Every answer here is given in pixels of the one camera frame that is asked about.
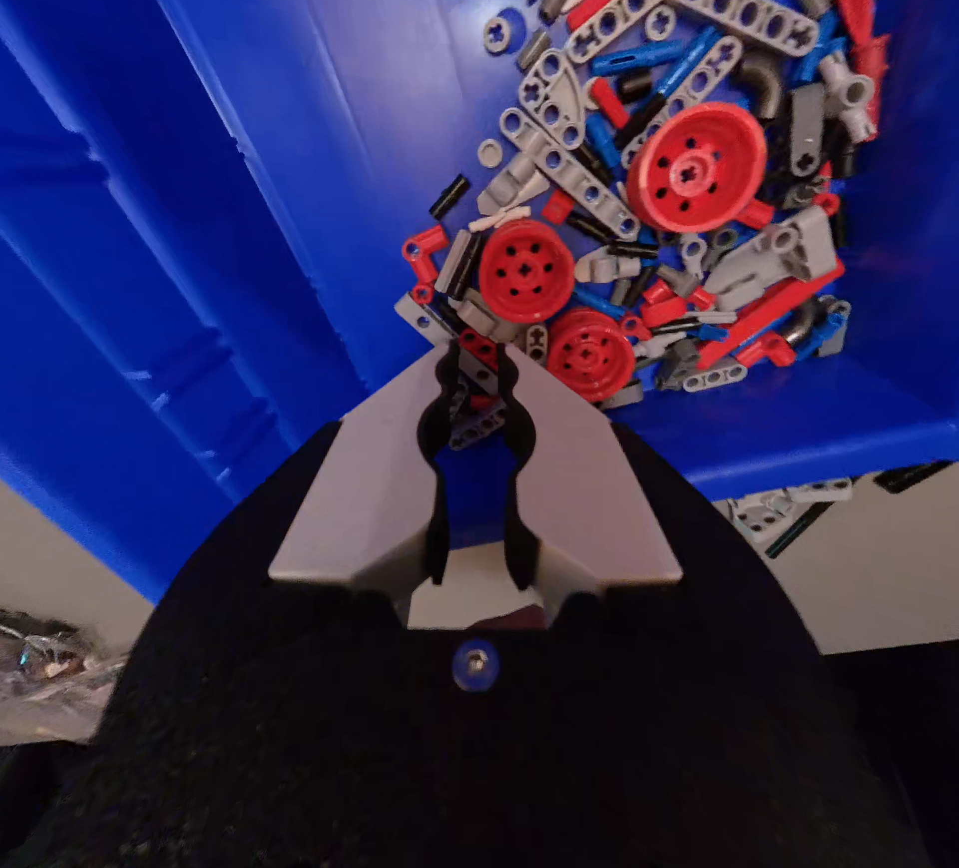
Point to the grey desk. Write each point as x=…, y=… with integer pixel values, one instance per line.
x=861, y=598

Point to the blue plastic storage bin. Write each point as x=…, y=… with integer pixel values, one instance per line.
x=225, y=209

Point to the red toy wheel hub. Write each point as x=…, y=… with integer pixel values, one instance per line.
x=524, y=272
x=697, y=167
x=588, y=355

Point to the pile of small building parts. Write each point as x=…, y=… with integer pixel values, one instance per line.
x=674, y=44

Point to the clear plastic bag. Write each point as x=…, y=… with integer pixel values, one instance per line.
x=52, y=673

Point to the black axle rod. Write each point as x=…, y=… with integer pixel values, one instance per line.
x=798, y=529

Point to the grey perforated beam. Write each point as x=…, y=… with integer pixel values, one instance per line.
x=473, y=427

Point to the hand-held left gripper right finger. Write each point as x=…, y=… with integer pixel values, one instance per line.
x=592, y=501

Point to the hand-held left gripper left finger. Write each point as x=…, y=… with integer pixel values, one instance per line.
x=359, y=501

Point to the small black part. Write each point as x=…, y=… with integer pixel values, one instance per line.
x=914, y=477

